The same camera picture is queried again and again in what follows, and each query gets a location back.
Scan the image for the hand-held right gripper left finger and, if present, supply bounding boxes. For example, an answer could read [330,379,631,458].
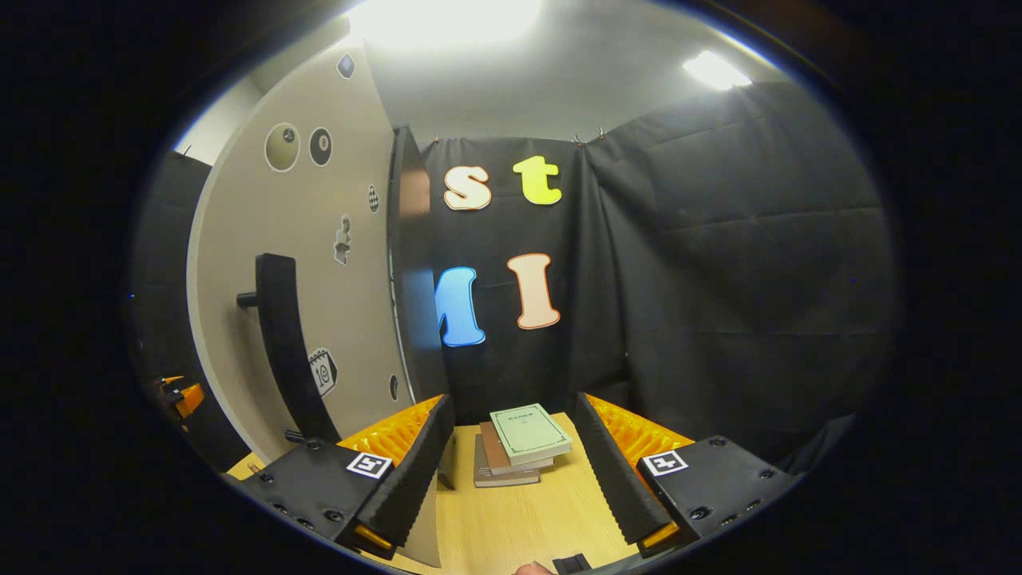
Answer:
[240,393,456,560]

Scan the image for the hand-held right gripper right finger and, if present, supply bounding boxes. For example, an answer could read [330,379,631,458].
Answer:
[575,391,803,558]

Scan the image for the black door handle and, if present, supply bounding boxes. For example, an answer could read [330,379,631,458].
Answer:
[236,253,343,445]

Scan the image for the beige cabinet door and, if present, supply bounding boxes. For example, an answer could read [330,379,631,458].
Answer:
[185,44,444,569]

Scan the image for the grey cabinet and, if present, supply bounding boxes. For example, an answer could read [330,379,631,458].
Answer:
[387,124,460,491]

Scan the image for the brown book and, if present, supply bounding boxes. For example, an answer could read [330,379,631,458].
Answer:
[479,421,556,477]

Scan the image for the green book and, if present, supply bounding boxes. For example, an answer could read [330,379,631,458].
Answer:
[489,403,573,466]

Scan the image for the black backdrop cloth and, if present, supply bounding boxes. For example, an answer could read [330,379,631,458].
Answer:
[132,80,895,472]

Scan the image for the narrow ceiling light panel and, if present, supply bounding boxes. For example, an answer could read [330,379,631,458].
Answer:
[683,50,753,91]

